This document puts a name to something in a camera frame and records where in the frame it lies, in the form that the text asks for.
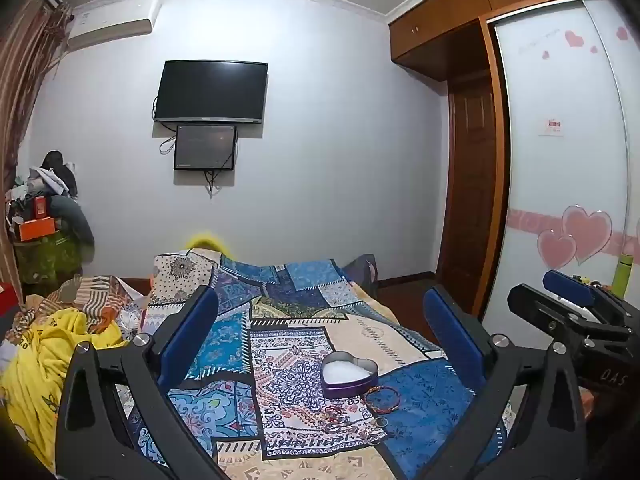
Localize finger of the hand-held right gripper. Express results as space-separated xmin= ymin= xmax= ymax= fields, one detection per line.
xmin=544 ymin=270 xmax=640 ymax=329
xmin=507 ymin=284 xmax=632 ymax=351

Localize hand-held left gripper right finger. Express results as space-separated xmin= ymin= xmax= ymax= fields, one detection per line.
xmin=422 ymin=285 xmax=588 ymax=480

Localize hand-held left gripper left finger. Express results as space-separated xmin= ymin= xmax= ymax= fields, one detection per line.
xmin=55 ymin=285 xmax=236 ymax=480

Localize red string bracelet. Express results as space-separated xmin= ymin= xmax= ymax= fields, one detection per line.
xmin=364 ymin=385 xmax=402 ymax=415

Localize heart-shaped purple tin box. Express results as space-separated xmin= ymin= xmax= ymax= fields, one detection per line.
xmin=320 ymin=351 xmax=379 ymax=400

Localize pile of mixed jewelry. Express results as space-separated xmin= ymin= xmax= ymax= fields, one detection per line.
xmin=320 ymin=405 xmax=392 ymax=446

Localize pink heart stickers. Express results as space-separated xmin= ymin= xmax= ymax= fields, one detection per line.
xmin=537 ymin=205 xmax=614 ymax=270

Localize green bottle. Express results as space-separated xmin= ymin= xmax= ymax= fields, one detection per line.
xmin=612 ymin=255 xmax=634 ymax=294

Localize yellow plush pillow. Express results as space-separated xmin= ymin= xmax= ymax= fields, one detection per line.
xmin=185 ymin=232 xmax=227 ymax=252

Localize dark purple pillow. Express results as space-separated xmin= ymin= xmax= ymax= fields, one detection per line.
xmin=345 ymin=254 xmax=379 ymax=289

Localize orange striped blanket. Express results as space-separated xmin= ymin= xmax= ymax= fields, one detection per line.
xmin=15 ymin=275 xmax=147 ymax=342

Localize blue patchwork patterned quilt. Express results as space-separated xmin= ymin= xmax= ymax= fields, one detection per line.
xmin=125 ymin=249 xmax=517 ymax=480

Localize brown wooden door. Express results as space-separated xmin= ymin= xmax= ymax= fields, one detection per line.
xmin=437 ymin=67 xmax=502 ymax=318

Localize yellow blanket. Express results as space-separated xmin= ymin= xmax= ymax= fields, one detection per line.
xmin=0 ymin=307 xmax=132 ymax=472

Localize orange box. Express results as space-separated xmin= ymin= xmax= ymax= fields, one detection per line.
xmin=17 ymin=217 xmax=57 ymax=242

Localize pile of clothes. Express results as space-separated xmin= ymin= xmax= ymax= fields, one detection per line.
xmin=5 ymin=150 xmax=96 ymax=286

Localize wooden overhead cabinet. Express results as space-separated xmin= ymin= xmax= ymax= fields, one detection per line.
xmin=389 ymin=0 xmax=607 ymax=82

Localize brown striped curtain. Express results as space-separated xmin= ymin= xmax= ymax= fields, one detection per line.
xmin=0 ymin=0 xmax=77 ymax=261

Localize white air conditioner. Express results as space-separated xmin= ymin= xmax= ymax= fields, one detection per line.
xmin=67 ymin=0 xmax=161 ymax=52

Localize small black wall monitor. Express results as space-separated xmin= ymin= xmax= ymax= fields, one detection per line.
xmin=173 ymin=124 xmax=238 ymax=172

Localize large black wall television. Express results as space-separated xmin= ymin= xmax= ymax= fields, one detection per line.
xmin=152 ymin=60 xmax=270 ymax=125

